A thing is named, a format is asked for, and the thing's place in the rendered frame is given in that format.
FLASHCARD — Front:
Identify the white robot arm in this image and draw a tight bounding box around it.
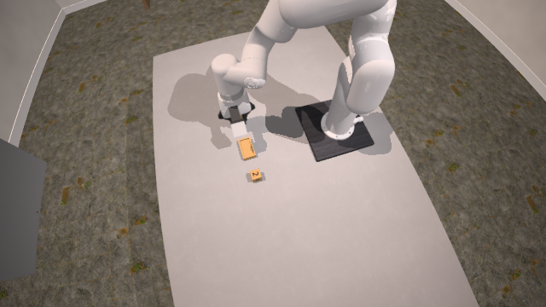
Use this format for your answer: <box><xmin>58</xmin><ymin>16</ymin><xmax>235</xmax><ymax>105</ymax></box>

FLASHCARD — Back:
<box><xmin>212</xmin><ymin>0</ymin><xmax>397</xmax><ymax>140</ymax></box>

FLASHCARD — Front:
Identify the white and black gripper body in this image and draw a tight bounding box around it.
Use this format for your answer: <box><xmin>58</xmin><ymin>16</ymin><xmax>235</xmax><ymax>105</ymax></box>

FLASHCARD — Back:
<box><xmin>218</xmin><ymin>88</ymin><xmax>251</xmax><ymax>119</ymax></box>

